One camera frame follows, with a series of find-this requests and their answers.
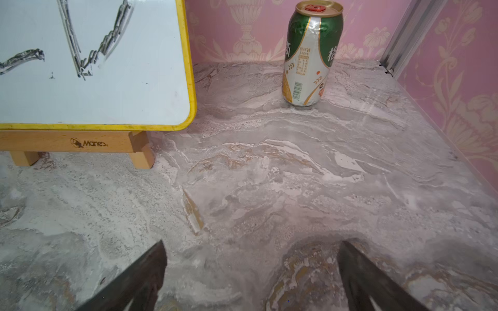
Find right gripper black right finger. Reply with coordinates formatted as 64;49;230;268
337;241;427;310

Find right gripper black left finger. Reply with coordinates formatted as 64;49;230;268
78;241;167;310

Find wooden whiteboard easel stand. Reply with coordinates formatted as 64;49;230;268
1;130;155;169

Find green white beverage can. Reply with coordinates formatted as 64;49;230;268
281;1;344;109

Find whiteboard with yellow frame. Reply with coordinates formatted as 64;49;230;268
1;1;197;131

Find aluminium corner post right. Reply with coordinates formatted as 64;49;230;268
380;0;447;79

